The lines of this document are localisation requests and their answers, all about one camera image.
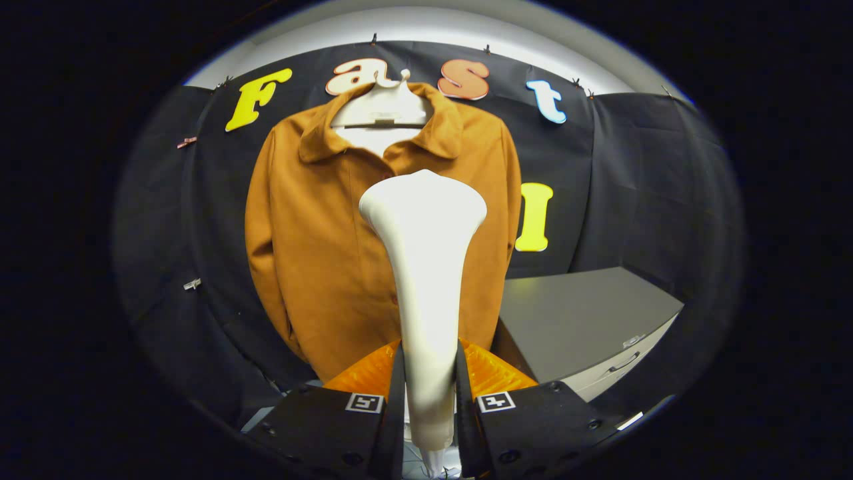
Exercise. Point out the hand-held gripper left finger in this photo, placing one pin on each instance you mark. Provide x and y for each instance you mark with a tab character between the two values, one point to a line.
394	440

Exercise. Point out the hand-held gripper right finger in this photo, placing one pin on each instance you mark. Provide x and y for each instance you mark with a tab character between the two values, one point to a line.
466	433

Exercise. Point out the white garment steamer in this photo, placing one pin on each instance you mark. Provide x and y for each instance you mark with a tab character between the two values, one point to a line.
426	266

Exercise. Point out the orange-brown button shirt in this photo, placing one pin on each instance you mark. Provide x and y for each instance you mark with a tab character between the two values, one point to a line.
320	253

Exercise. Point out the grey cabinet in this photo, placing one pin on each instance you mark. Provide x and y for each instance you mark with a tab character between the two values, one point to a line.
580	313

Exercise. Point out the silver clip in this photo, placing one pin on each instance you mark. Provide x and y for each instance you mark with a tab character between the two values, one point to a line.
192	284

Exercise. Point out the black backdrop cloth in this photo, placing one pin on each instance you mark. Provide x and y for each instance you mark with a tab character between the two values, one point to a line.
633	186

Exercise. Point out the white mannequin torso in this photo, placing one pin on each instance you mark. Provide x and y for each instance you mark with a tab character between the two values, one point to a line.
380	106

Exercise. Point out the pink clip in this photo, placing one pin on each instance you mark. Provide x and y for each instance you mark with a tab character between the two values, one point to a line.
186	142

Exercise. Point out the row of black clips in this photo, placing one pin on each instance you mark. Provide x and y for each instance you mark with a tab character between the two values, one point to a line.
374	39

